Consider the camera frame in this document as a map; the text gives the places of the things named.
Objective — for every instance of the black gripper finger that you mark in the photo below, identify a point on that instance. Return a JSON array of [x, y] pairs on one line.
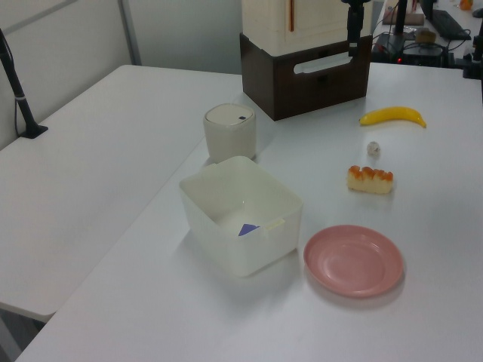
[[361, 22], [353, 30]]

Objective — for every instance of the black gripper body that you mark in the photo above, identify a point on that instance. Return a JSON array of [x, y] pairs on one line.
[[356, 3]]

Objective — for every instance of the slice of cake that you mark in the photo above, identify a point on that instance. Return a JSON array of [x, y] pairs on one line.
[[368, 183]]

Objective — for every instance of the pink plate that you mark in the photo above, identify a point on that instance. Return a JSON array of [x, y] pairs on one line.
[[351, 264]]

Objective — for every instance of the black background stand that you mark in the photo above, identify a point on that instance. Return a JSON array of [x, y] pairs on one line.
[[400, 15]]

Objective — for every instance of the black device with red light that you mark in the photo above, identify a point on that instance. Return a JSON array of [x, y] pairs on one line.
[[415, 53]]

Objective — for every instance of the black monitor stand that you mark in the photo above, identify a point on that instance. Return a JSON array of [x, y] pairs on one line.
[[427, 7]]

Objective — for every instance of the white and brown appliance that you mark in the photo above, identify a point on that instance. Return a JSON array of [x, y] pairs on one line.
[[302, 94]]

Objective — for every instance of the black keyboard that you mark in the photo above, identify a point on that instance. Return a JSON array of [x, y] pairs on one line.
[[449, 24]]

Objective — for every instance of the cream cabinet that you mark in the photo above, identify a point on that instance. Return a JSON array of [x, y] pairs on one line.
[[264, 22]]

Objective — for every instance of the yellow banana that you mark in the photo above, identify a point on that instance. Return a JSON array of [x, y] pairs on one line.
[[392, 114]]

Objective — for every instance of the small orange object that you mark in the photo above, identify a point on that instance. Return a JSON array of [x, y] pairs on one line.
[[466, 3]]

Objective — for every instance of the small crumpled white ball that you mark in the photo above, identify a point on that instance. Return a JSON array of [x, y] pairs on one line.
[[373, 148]]

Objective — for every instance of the small white lidded bin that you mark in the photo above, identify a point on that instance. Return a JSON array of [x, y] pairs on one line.
[[230, 139]]

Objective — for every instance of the white plastic storage box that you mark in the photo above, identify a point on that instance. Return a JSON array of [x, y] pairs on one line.
[[211, 196]]

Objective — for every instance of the black corner clamp mount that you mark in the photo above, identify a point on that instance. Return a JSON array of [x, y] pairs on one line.
[[473, 64]]

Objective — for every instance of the grey partition post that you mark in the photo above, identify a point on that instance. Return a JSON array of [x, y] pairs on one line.
[[130, 30]]

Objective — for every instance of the black camera stand pole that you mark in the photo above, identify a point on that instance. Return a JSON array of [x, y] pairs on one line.
[[34, 132]]

